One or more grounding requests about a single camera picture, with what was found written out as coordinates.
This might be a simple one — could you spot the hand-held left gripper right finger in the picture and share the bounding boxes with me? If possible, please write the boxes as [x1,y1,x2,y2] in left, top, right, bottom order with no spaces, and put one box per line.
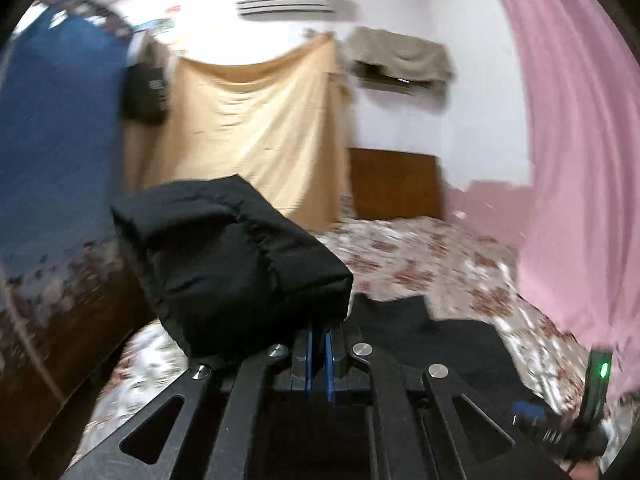
[325,324,571,480]

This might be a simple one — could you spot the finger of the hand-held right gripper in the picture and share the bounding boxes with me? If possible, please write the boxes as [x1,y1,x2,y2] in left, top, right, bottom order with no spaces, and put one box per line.
[511,399,552,430]

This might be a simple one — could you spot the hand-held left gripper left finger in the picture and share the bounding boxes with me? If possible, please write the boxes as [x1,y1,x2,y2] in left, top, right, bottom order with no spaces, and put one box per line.
[60,324,315,480]

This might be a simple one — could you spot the black padded jacket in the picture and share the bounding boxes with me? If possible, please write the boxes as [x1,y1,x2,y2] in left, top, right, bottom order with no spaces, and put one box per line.
[110,175,355,361]

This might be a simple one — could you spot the flat black garment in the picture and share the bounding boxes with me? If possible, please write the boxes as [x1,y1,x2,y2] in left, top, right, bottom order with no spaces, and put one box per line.
[345,294,526,401]

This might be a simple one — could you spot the floral satin bedspread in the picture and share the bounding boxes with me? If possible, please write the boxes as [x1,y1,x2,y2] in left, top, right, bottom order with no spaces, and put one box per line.
[70,215,636,466]

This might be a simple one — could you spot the wooden headboard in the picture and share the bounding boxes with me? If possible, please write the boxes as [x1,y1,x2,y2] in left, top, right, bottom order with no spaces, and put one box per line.
[347,147,446,222]

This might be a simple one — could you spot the pink curtain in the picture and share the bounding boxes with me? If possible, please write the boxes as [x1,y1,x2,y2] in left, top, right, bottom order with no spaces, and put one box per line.
[480,0,640,411]

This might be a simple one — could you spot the beige hanging sheet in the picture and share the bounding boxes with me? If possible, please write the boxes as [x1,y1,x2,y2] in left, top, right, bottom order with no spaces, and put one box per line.
[122,32,353,233]

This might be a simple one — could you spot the black hanging bag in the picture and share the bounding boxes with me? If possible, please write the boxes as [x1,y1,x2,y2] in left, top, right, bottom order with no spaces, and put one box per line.
[122,62,169,126]

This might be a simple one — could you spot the grey-beige towel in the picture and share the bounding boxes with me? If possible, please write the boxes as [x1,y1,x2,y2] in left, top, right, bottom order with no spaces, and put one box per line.
[342,27,457,95]

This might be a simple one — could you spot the blue hanging cloth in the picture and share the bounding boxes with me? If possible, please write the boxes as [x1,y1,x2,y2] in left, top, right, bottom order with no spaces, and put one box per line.
[0,5,132,273]

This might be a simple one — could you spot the white ceiling vent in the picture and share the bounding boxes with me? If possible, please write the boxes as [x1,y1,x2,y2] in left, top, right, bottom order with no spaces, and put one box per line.
[235,0,359,24]

